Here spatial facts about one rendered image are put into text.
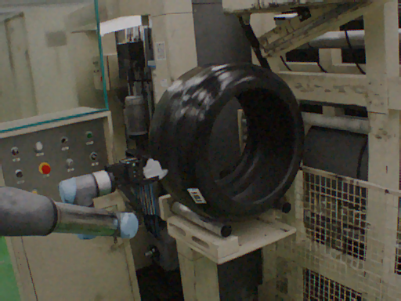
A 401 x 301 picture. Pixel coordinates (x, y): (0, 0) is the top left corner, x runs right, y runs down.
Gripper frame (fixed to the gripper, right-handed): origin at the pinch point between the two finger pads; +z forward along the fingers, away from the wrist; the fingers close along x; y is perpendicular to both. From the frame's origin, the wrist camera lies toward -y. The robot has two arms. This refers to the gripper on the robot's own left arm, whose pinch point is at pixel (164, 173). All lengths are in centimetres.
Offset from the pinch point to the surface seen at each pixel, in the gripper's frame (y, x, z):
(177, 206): -20.5, 19.7, 13.5
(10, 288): -112, 178, -48
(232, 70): 30.7, -8.2, 24.4
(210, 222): -20.4, -2.9, 13.7
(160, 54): 37, 34, 21
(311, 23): 45, -12, 60
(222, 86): 26.2, -10.7, 18.0
